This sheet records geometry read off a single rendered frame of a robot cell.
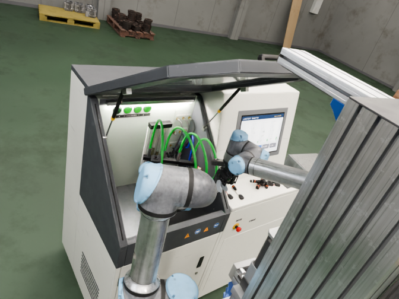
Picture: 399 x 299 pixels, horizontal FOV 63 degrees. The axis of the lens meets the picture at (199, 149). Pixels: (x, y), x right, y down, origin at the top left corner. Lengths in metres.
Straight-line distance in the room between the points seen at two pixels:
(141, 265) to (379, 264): 0.64
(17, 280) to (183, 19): 9.00
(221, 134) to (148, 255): 1.11
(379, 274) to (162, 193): 0.52
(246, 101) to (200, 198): 1.21
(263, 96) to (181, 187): 1.35
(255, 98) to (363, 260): 1.48
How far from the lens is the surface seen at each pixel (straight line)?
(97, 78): 1.84
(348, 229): 0.76
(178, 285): 1.16
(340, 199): 0.76
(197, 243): 2.00
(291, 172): 1.25
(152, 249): 1.01
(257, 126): 2.17
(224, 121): 1.96
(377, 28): 13.10
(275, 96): 2.22
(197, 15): 10.74
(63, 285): 2.67
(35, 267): 2.77
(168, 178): 0.89
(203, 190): 0.91
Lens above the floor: 2.20
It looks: 31 degrees down
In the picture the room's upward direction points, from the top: 17 degrees clockwise
